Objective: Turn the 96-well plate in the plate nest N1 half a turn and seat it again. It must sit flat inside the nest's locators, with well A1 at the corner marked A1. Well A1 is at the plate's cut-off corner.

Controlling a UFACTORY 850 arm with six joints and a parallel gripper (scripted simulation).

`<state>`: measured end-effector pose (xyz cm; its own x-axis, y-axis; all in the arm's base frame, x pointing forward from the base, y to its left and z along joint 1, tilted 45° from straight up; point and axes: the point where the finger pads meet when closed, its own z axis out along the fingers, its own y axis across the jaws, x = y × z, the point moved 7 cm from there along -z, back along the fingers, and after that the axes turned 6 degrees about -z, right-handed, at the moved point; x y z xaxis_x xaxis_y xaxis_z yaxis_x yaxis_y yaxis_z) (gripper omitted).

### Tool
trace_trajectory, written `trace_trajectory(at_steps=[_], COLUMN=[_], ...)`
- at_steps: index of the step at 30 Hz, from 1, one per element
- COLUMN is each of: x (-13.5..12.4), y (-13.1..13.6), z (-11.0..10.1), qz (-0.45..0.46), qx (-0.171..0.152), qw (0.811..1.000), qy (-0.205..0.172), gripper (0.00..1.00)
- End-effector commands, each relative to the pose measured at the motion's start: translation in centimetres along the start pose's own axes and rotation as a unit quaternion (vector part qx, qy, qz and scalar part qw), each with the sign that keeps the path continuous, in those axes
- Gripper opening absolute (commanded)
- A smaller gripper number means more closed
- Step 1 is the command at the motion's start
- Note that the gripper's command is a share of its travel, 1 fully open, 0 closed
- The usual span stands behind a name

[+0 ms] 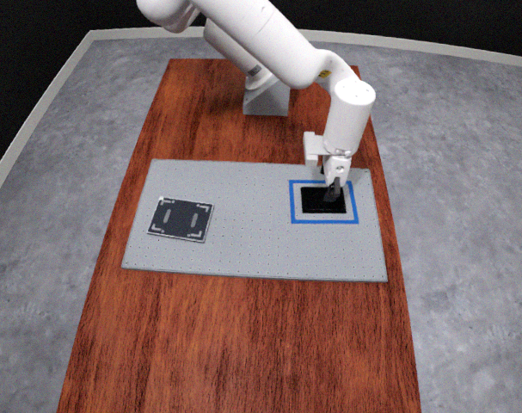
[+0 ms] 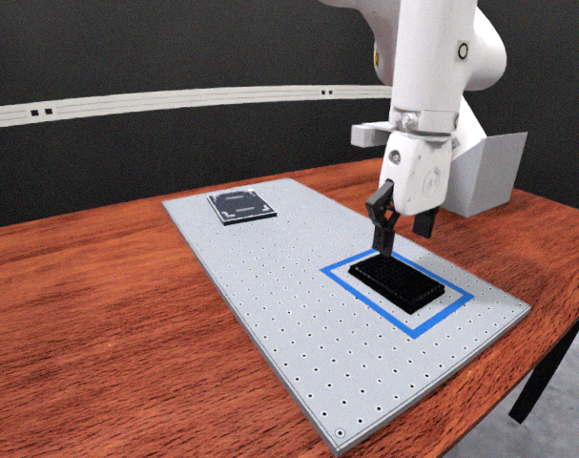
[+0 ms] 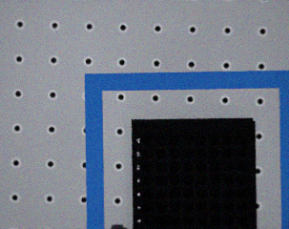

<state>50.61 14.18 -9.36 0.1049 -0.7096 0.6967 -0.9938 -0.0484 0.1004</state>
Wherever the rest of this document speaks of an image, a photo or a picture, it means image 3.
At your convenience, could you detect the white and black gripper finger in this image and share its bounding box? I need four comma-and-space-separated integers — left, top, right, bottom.
111, 224, 127, 229

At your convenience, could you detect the black well plate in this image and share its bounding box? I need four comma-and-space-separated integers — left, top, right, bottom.
132, 117, 258, 229

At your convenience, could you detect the grey flat base plate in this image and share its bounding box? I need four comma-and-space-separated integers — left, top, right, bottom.
0, 0, 289, 229

